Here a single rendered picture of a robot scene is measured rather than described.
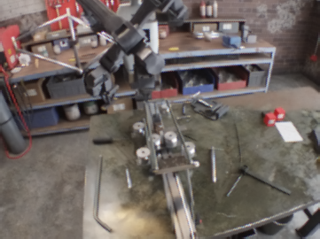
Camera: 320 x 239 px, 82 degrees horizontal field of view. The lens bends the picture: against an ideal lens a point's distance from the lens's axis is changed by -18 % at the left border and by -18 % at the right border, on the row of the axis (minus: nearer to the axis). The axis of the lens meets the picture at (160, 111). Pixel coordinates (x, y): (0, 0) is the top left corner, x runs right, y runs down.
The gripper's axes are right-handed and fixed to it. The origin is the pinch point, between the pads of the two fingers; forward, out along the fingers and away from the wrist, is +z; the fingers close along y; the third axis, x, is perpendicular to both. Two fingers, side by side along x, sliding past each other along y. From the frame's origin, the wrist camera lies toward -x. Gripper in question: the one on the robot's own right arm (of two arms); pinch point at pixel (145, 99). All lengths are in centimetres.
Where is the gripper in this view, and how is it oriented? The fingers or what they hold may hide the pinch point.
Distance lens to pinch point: 79.1
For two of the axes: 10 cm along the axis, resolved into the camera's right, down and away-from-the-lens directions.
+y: 9.9, -1.2, 1.0
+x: -1.5, -5.9, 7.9
